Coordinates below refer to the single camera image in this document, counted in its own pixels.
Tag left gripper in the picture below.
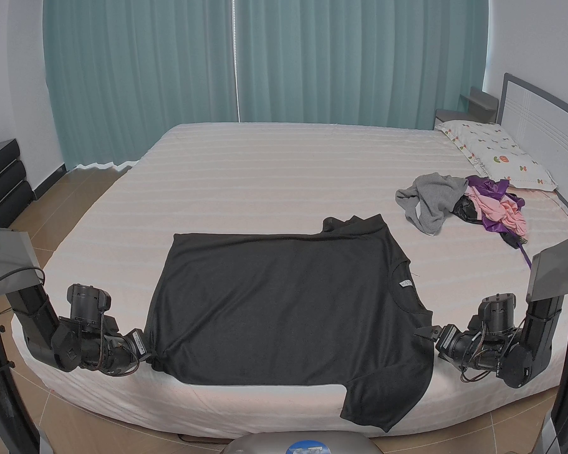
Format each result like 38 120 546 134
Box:
111 328 153 372

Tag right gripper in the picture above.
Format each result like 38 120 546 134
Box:
413 323 483 372

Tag black T-shirt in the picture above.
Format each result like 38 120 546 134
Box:
143 214 435 433

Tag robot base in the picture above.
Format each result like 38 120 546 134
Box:
221 431 378 454

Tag pile of clothes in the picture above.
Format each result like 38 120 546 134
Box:
452 174 535 268

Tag bed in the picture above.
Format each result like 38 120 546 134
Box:
10 73 568 439

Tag grey garment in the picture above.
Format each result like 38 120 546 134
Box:
395 172 469 236

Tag white printed pillow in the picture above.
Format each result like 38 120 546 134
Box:
434 119 559 193

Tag black chest of drawers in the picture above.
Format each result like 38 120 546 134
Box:
0 138 35 230

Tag grey bedside table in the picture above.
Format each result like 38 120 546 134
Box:
434 87 500 124

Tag blue-green curtain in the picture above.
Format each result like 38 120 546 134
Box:
234 0 490 129
43 0 239 171

